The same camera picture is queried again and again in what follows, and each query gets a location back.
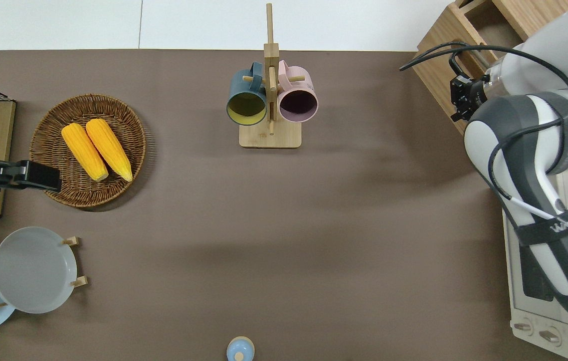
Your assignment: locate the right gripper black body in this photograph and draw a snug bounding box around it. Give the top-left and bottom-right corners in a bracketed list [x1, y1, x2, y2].
[458, 74, 491, 121]

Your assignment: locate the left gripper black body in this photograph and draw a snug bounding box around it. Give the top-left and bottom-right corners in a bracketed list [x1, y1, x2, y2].
[0, 160, 31, 192]

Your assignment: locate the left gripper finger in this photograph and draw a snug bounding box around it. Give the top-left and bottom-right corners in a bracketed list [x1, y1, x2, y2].
[30, 161, 61, 178]
[30, 176, 62, 193]

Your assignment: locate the wooden drawer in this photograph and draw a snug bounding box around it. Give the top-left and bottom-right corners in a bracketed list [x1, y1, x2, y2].
[412, 0, 526, 136]

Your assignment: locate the wooden drawer cabinet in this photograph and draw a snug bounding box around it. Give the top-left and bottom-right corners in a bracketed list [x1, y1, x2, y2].
[492, 0, 568, 43]

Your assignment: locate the yellow corn cob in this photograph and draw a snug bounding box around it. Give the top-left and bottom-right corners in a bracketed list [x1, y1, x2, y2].
[86, 118, 134, 183]
[61, 123, 110, 183]

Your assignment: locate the round wicker basket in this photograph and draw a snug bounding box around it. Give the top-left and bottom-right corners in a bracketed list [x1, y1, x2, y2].
[29, 94, 147, 209]

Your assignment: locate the grey plate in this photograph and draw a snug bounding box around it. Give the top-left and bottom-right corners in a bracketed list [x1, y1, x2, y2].
[0, 227, 78, 315]

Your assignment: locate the wooden plate rack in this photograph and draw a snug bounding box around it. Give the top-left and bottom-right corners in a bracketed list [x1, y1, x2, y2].
[0, 236, 88, 309]

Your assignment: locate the pink mug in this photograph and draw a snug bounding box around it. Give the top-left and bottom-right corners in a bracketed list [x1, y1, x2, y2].
[277, 60, 319, 123]

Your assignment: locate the wooden mug tree stand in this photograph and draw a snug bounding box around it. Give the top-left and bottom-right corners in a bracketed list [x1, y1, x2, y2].
[239, 3, 307, 149]

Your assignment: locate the dark teal mug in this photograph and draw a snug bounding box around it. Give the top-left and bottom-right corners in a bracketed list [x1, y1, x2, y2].
[226, 61, 269, 126]

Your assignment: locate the white toaster oven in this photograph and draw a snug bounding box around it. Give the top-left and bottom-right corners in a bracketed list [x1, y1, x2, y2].
[502, 170, 568, 361]

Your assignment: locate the brown table mat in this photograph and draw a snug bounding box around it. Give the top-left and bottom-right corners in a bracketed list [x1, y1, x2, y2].
[0, 49, 565, 361]

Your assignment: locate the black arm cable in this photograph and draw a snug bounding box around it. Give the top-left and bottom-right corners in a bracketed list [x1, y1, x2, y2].
[399, 42, 568, 250]

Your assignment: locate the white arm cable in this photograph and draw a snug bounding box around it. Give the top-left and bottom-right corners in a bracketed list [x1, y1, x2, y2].
[508, 195, 556, 222]

